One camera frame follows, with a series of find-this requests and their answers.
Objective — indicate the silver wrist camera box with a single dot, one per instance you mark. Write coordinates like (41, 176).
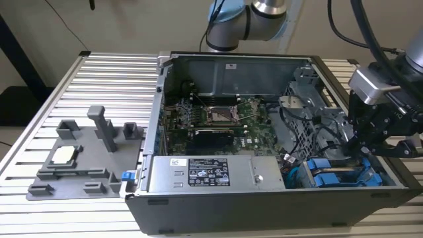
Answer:
(369, 84)

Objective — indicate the black table corner cap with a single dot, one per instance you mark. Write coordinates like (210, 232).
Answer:
(352, 62)
(85, 53)

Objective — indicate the grey parts rack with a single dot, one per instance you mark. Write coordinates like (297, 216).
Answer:
(82, 158)

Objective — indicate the silver disk bay cage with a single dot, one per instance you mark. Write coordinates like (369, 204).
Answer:
(297, 124)

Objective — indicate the black graphics card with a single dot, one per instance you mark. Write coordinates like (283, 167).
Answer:
(210, 141)

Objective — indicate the black desk frame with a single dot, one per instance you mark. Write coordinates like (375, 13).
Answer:
(22, 106)

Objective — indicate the black open PC case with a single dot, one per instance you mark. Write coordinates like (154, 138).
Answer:
(230, 213)

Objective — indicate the silver CPU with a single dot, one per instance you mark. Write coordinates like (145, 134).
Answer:
(64, 155)

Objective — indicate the green motherboard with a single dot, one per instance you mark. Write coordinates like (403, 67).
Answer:
(260, 138)

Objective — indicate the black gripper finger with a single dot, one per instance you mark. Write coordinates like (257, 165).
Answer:
(357, 147)
(396, 148)

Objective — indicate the blue case latch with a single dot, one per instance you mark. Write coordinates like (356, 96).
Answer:
(128, 176)

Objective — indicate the CPU socket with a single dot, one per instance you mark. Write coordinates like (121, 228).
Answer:
(218, 115)

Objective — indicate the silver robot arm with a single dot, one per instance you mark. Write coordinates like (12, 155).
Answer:
(228, 32)

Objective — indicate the silver power supply unit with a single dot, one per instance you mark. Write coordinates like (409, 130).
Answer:
(164, 178)

